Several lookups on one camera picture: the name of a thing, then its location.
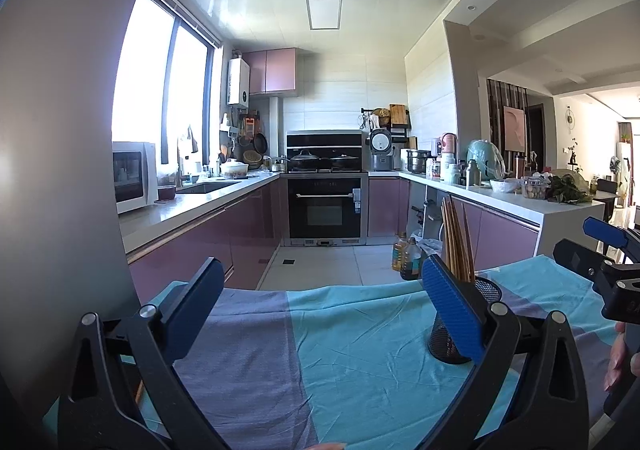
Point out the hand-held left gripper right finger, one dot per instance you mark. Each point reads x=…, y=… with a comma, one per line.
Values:
x=450, y=310

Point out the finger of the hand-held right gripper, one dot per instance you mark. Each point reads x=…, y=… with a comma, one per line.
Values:
x=607, y=230
x=580, y=257

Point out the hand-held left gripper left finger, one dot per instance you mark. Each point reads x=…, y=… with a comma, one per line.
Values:
x=197, y=310

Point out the black mesh holder cup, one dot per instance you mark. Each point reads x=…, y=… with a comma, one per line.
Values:
x=442, y=345

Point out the bundle of wooden chopsticks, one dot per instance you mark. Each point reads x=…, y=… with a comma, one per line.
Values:
x=452, y=240

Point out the person's right hand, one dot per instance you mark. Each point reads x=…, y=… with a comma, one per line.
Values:
x=619, y=355

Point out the dining table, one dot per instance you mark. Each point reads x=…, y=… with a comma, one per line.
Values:
x=606, y=197

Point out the leafy green vegetables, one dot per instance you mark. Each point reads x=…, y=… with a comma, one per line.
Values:
x=567, y=191

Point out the pink base cabinets under window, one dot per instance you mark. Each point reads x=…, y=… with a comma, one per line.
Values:
x=210, y=235

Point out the clear plastic container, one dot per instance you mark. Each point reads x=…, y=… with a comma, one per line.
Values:
x=534, y=189

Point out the pink base cabinets under peninsula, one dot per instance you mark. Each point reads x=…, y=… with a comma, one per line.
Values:
x=500, y=235

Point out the teal and grey tablecloth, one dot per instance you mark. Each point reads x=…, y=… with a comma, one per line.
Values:
x=375, y=355

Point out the dark bowl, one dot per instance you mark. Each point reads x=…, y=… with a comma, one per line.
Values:
x=167, y=193

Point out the steel kitchen sink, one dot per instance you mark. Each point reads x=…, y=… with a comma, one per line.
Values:
x=205, y=187

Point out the steel thermos flask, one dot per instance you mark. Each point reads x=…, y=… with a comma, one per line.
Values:
x=473, y=175

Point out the teal kitchen appliance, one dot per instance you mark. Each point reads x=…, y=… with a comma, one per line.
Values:
x=485, y=160

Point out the white bottle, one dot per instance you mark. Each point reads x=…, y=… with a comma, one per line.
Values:
x=450, y=170

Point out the white casserole pot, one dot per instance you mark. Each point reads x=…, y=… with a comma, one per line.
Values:
x=234, y=169

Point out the steel sink faucet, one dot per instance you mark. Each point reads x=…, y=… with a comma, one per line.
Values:
x=181, y=165

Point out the white microwave oven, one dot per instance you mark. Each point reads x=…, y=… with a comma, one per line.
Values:
x=130, y=178

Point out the steel stock pot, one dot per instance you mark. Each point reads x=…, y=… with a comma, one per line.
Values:
x=418, y=163

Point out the black built-in oven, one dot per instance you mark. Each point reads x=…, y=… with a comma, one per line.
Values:
x=322, y=210

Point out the woven basket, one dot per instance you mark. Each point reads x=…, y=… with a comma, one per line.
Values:
x=253, y=160

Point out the pink electric kettle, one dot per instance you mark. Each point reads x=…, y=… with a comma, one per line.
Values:
x=449, y=144

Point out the small steel kettle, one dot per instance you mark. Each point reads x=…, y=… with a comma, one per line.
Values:
x=279, y=165

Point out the grey rice cooker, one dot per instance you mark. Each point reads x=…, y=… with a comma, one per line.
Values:
x=382, y=151

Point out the hanging frying pan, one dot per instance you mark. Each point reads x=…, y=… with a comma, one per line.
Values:
x=260, y=143

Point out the black pan with lid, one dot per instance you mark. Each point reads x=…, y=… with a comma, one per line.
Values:
x=345, y=163

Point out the black wok with lid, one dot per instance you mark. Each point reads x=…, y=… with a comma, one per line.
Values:
x=306, y=161

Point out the wooden cutting board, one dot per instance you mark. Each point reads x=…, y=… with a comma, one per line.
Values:
x=398, y=114

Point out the black range hood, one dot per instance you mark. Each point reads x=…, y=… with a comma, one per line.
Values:
x=325, y=140

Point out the grey refrigerator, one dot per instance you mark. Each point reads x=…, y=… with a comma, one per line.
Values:
x=60, y=130

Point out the white water heater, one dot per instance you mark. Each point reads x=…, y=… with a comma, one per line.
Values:
x=239, y=83

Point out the kitchen window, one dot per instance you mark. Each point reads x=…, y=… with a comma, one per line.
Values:
x=145, y=75

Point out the ceiling light panel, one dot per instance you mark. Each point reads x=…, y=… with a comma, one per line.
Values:
x=324, y=13

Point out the wall clock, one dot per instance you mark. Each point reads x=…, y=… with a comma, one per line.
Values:
x=571, y=116

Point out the pink wall picture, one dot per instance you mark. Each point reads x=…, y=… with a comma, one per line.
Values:
x=513, y=129

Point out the wall utensil rack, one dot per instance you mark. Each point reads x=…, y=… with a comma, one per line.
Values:
x=377, y=118

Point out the pink wall cabinets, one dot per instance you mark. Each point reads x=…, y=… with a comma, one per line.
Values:
x=277, y=71

